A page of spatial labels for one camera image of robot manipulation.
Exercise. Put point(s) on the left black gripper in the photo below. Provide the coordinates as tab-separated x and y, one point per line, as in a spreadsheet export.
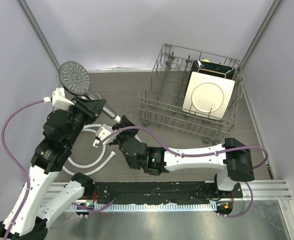
92	108

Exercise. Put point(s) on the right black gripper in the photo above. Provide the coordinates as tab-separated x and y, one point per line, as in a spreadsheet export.
124	123

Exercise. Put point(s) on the grey shower head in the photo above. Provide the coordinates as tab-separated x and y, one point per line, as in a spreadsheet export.
75	80

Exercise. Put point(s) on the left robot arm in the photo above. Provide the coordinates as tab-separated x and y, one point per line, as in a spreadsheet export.
29	220

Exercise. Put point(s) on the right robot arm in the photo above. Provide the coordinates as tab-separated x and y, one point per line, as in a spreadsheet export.
232	158

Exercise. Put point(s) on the white square plate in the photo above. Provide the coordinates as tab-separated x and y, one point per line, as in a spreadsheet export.
207	96

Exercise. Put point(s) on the black square plate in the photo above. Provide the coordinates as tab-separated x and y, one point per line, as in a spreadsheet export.
212	69

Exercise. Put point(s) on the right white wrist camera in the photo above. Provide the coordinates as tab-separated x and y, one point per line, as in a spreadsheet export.
102	136

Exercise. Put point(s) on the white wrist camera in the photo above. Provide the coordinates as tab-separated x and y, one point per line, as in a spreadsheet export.
102	136
59	99

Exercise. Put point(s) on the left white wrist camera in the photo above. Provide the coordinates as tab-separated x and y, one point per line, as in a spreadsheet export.
59	99

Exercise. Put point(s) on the grey wire dish rack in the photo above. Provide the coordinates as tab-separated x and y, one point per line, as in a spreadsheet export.
160	100

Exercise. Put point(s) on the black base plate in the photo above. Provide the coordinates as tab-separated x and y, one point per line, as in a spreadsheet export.
162	192

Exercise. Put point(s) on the white slotted cable duct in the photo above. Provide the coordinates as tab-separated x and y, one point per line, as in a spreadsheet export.
82	207

